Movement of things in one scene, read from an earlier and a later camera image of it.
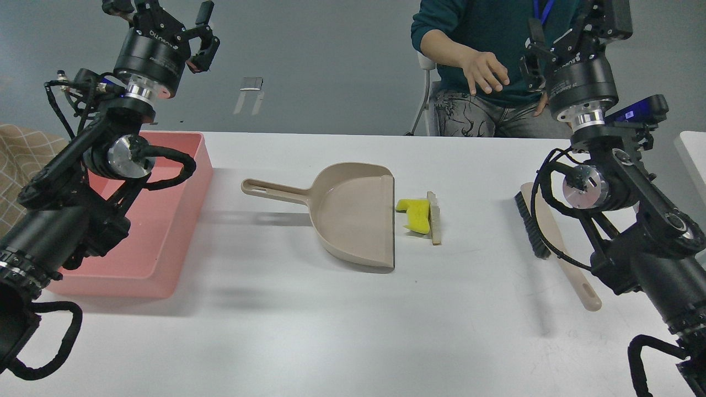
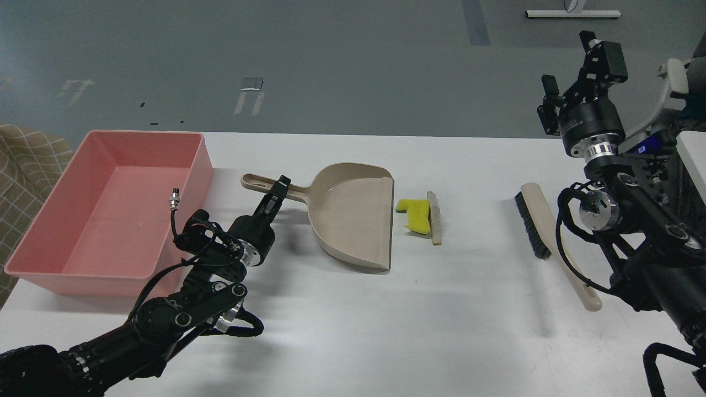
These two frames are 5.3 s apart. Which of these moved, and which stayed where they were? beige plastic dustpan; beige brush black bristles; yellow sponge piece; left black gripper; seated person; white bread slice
Moved: seated person; left black gripper
Stayed: beige plastic dustpan; white bread slice; beige brush black bristles; yellow sponge piece
